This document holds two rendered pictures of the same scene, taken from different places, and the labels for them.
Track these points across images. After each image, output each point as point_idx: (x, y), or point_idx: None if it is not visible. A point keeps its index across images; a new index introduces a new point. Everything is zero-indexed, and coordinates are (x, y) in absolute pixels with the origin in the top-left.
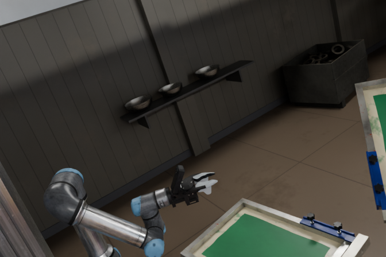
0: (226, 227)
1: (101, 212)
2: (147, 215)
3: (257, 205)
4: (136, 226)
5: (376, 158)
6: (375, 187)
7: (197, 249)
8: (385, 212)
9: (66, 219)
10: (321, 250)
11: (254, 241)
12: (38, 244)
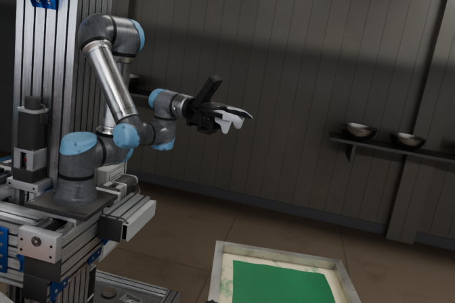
0: (287, 266)
1: (111, 62)
2: (157, 111)
3: (346, 277)
4: (128, 102)
5: None
6: None
7: (235, 254)
8: None
9: (80, 42)
10: None
11: (294, 299)
12: (72, 72)
